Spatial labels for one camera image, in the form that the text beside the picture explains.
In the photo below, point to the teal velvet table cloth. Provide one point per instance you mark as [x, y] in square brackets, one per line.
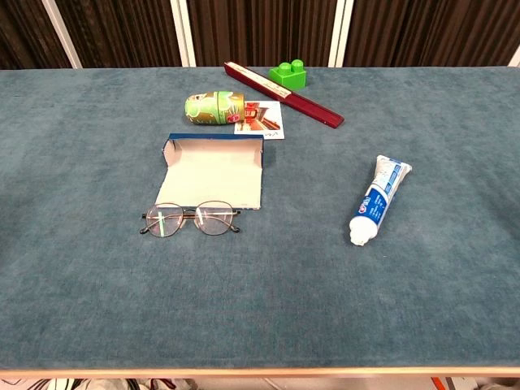
[260, 292]

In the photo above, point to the blue white toothpaste tube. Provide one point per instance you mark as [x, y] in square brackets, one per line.
[375, 203]

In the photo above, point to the white bordered photo card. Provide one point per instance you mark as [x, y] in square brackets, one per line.
[264, 122]

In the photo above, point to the dark brown pleated curtain panel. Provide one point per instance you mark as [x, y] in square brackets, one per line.
[24, 32]
[122, 32]
[260, 28]
[426, 32]

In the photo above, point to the green plastic building block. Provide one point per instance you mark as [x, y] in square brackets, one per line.
[290, 77]

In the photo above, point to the wire-frame eyeglasses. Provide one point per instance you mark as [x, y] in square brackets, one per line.
[211, 221]

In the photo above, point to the white partition post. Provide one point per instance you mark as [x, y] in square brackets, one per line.
[516, 59]
[183, 32]
[61, 32]
[340, 32]

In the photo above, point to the red chopsticks package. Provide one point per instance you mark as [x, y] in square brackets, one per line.
[308, 106]

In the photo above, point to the green painted nesting doll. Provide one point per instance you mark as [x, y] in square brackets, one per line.
[211, 107]

